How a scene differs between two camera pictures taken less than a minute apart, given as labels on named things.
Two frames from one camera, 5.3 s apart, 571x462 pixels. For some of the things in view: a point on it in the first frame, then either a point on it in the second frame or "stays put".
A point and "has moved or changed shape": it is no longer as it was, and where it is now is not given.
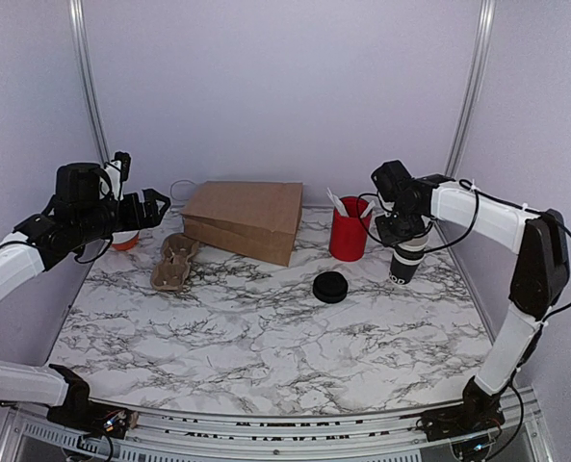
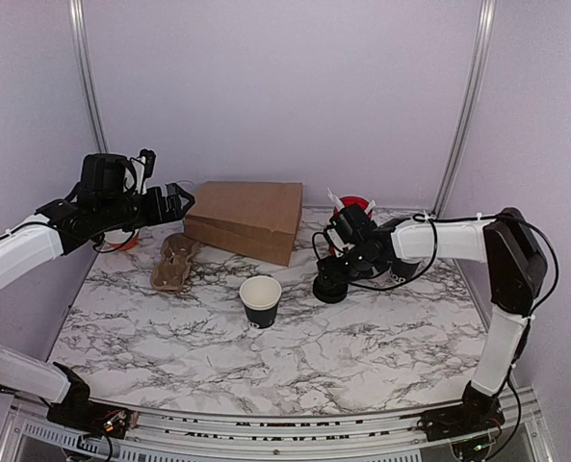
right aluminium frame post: x=471 y=88 stays put
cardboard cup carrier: x=171 y=272 stays put
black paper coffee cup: x=411 y=249 has moved or changed shape
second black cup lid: x=330 y=293 stays put
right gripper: x=389 y=239 to x=328 y=271
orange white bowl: x=124 y=240 stays put
